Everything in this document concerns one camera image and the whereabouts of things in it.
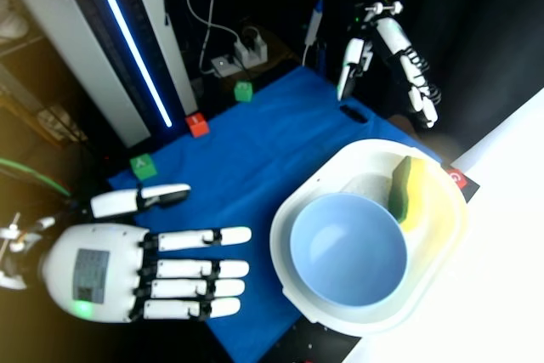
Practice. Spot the yellow green sponge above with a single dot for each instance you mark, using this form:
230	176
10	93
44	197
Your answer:
410	193

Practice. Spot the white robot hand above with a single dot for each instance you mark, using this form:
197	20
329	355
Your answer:
98	261
393	35

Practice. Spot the light blue bowl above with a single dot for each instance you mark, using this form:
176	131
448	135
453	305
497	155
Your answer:
348	252

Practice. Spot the black curtain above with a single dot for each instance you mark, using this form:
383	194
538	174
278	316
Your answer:
476	31

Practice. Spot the green block letter Y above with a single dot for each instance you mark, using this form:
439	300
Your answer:
143	166

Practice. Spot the white column with blue light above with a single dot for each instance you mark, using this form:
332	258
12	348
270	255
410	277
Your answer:
68	40

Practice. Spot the blue cloth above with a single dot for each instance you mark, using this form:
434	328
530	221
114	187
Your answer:
255	154

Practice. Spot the green block letter C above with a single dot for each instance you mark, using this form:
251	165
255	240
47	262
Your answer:
243	92

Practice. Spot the red block letter I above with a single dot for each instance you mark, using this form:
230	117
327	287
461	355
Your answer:
197	125

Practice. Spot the white power strip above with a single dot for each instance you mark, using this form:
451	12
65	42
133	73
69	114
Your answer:
223	66

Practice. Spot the red block letter G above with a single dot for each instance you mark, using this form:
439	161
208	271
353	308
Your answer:
457	177

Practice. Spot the white perforated basin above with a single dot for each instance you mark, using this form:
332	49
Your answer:
433	252

